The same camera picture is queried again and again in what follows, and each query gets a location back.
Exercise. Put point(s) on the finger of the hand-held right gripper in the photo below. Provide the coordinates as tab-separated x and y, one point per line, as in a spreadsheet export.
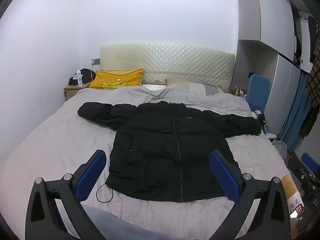
310	160

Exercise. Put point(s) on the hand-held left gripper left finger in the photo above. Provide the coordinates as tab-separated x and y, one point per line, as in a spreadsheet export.
91	172

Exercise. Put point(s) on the group of small bottles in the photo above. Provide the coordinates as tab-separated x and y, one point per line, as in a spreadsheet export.
238	91

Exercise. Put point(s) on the grey wall socket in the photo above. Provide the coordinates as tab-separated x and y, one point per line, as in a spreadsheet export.
95	61

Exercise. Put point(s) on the white spray bottle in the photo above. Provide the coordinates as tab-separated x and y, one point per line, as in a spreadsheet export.
79	78

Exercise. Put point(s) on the blue chair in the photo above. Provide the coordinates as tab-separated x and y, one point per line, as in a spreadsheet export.
257	92

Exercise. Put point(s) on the black bag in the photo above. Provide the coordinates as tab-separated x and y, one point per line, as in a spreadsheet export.
86	77

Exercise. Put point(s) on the black puffer jacket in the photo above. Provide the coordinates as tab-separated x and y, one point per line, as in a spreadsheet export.
160	140

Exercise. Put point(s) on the cream quilted headboard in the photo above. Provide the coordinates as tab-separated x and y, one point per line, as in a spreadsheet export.
180	60

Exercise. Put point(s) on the white wardrobe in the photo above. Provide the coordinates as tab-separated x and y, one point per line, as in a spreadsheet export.
270	42

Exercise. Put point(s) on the hanging patterned clothes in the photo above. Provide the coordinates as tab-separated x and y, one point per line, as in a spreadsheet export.
311	97

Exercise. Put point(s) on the yellow crown pillow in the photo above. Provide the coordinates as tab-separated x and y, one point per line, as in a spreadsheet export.
113	80

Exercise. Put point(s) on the small camera on tripod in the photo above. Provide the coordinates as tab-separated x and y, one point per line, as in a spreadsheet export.
262	120

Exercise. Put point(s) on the patchwork pillow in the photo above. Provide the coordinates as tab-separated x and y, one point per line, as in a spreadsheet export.
192	87

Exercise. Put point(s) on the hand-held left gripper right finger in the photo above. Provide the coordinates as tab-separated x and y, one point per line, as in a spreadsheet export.
223	175

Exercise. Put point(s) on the wooden nightstand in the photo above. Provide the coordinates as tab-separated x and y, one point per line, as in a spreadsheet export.
71	91

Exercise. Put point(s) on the bed with grey sheets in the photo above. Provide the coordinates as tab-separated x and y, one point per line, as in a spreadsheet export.
62	135

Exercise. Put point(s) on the blue curtain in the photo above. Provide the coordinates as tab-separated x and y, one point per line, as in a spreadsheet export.
293	112

